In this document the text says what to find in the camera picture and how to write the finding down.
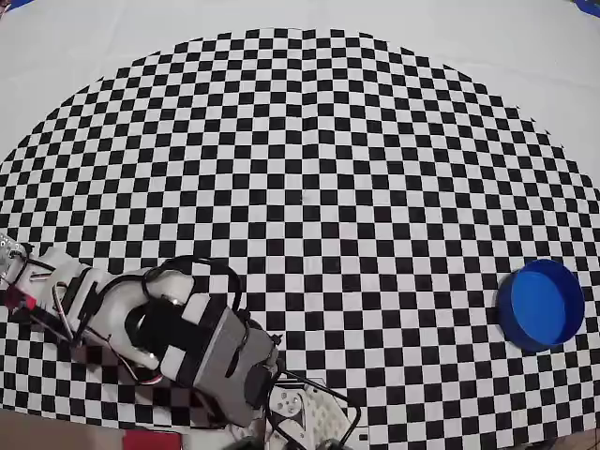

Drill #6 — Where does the red flat box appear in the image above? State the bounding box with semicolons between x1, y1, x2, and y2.
123;430;183;450

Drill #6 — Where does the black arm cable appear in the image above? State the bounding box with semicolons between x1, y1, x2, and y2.
144;255;248;329

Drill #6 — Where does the blue round box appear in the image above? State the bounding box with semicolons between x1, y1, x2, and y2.
495;258;586;353

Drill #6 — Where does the black power cable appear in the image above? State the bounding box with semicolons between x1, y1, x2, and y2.
269;369;363;450

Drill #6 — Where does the checkerboard printed white sheet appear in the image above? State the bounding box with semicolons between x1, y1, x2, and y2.
0;0;600;446

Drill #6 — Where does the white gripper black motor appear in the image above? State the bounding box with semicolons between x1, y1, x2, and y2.
0;247;102;338

